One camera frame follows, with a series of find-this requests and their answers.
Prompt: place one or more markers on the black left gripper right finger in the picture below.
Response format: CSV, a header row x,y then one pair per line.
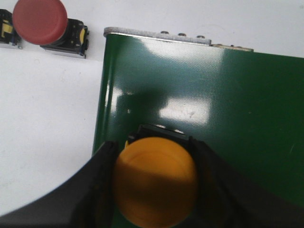
x,y
227,199

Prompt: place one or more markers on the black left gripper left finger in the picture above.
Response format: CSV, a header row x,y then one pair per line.
x,y
83,201

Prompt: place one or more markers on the green conveyor belt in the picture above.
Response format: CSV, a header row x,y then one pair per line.
x,y
246,107

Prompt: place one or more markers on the push button base at edge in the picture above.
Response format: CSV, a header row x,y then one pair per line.
x,y
9,38

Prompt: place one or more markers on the conveyor end roller bracket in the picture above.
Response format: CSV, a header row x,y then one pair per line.
x,y
166,36

